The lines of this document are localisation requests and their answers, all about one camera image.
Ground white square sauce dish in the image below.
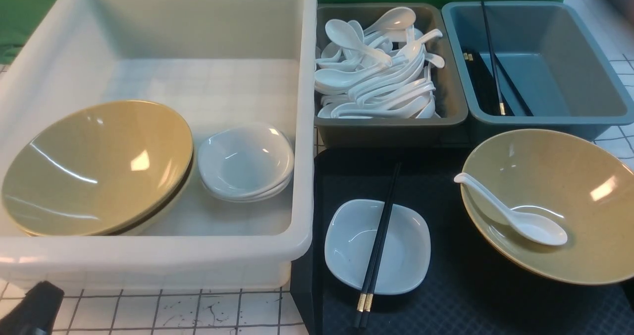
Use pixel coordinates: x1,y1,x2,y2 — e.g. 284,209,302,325
324,199,431,296

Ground white ceramic soup spoon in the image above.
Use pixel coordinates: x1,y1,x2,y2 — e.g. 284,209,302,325
454,172,568,246

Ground tan noodle bowl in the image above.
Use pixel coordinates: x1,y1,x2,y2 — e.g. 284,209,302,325
460,129,634,285

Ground tan bowl under stack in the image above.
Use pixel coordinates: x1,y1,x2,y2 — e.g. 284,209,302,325
1,145,195,236

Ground tan bowl top of stack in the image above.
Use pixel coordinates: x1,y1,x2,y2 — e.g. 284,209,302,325
1,100,196,236

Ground white sauce dish top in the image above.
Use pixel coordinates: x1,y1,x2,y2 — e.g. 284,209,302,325
197,122,295,197

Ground white sauce dish lower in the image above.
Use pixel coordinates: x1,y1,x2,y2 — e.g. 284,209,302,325
199,174,294,203

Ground white spoon left of pile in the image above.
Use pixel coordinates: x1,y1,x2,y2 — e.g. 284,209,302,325
324,19,393,67

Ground white spoon of pile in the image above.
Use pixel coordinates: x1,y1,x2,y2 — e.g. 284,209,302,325
363,6,417,35
324,19,393,67

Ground olive grey spoon bin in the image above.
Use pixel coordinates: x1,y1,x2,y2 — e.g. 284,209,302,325
315,2,468,148

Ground large white plastic tub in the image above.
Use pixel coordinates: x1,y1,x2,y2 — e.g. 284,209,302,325
1,0,317,290

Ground white spoon top of pile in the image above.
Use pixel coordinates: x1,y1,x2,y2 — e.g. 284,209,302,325
363,6,417,35

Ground bundle black chopsticks in bin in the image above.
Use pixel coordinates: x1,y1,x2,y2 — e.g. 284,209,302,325
462,48,533,116

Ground upright black chopstick in bin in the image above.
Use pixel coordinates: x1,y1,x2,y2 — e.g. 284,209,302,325
480,1,507,116

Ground black textured serving tray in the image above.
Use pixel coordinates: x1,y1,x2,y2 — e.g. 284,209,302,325
290,148,634,335

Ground blue grey chopstick bin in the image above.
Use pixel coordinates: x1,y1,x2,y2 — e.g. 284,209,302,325
441,1,633,143

